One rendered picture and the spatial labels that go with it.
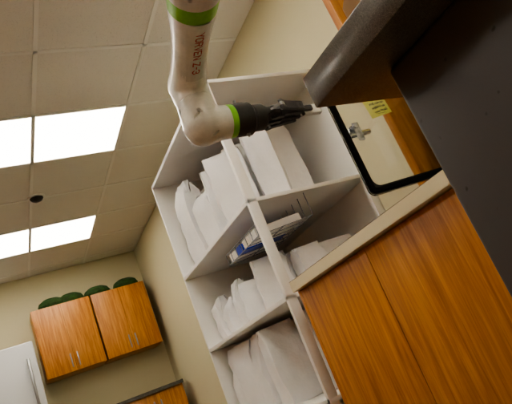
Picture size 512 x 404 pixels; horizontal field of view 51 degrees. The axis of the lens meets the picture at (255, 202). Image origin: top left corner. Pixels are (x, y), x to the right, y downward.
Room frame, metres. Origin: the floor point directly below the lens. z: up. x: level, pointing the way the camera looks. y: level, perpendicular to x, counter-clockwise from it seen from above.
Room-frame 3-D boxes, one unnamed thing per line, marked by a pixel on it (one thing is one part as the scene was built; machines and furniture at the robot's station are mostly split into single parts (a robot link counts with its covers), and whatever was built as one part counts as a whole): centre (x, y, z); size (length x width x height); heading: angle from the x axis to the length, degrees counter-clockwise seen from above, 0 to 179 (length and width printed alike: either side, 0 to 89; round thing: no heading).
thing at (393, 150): (1.51, -0.44, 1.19); 0.30 x 0.01 x 0.40; 112
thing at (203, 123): (1.30, 0.04, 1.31); 0.14 x 0.11 x 0.13; 119
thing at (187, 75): (1.17, 0.01, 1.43); 0.36 x 0.11 x 0.11; 16
